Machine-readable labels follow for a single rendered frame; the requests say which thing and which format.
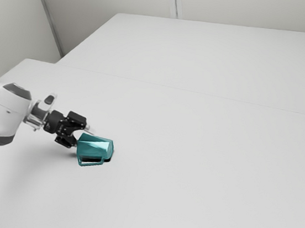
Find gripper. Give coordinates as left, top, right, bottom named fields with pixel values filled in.
left=41, top=108, right=97, bottom=152

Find teal faceted mug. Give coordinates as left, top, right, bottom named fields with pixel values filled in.
left=74, top=131, right=116, bottom=171

